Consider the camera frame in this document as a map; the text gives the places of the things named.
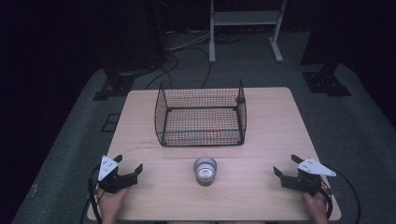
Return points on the silver metal can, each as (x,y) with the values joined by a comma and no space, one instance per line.
(205,171)

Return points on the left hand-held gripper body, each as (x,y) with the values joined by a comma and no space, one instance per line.
(112,182)

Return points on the person's right hand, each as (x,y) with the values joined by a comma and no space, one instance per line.
(317,207)

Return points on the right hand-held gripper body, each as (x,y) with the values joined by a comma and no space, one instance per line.
(306,179)

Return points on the person's left hand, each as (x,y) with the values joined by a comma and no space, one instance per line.
(112,203)

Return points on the black stand base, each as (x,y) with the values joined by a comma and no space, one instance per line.
(325,82)
(116,85)

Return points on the white metal table frame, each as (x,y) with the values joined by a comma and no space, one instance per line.
(246,18)

